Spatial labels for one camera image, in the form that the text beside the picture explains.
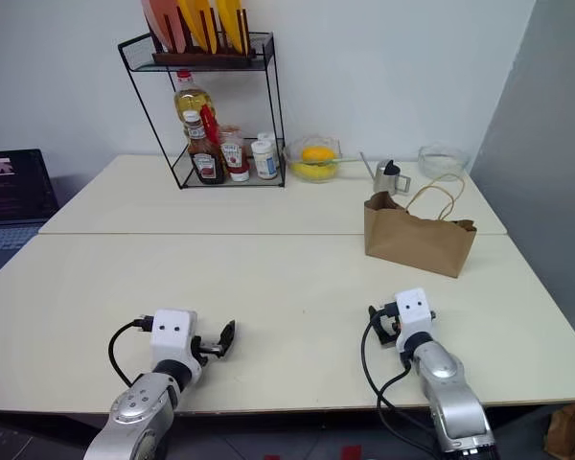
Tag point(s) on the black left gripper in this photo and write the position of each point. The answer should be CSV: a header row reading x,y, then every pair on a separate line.
x,y
210,349

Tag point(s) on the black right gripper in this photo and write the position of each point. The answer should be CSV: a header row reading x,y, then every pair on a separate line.
x,y
393,316

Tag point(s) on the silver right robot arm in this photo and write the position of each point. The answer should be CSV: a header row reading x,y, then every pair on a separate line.
x,y
453,393

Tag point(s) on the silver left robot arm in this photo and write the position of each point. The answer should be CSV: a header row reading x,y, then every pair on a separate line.
x,y
139,407

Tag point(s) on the crumpled brown paper bag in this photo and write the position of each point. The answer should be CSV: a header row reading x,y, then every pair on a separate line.
x,y
570,431

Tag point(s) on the red floor marker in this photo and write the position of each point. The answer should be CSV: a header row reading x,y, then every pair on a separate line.
x,y
351,453

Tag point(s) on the steel oil pot black lid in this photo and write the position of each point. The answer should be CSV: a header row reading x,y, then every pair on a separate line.
x,y
388,181

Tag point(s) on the green stick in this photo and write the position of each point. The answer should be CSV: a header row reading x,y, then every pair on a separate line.
x,y
347,160

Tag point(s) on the empty clear glass bowl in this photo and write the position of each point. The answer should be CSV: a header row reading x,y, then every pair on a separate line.
x,y
443,163

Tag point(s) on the dark glass ketchup bottle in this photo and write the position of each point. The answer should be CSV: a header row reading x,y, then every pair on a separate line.
x,y
205,163

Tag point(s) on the orange yellow lemon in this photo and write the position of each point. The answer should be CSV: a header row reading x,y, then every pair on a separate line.
x,y
317,154

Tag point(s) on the red squeeze ketchup bottle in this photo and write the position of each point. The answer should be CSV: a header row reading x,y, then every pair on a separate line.
x,y
234,158

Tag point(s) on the white jar blue label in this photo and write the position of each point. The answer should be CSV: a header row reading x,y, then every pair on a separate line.
x,y
264,160

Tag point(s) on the glass bowl with fruit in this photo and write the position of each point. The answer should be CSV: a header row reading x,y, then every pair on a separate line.
x,y
297,148

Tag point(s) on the cooking oil bottle red cap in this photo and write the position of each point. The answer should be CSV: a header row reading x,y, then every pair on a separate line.
x,y
191,98

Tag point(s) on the black laptop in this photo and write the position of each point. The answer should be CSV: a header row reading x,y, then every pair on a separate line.
x,y
14,191

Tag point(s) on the dark wooden plate rack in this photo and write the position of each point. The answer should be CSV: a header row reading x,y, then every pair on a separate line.
x,y
206,58

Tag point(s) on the yellow plate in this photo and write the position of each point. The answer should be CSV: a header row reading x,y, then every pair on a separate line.
x,y
196,24
231,24

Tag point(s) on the pink plate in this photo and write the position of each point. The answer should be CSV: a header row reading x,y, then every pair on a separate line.
x,y
155,24

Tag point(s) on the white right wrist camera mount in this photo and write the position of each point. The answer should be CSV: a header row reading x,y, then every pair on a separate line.
x,y
412,311

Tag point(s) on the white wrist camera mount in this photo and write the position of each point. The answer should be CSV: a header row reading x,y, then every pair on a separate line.
x,y
412,311
172,335

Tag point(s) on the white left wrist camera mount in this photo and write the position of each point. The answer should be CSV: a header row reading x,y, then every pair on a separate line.
x,y
172,335

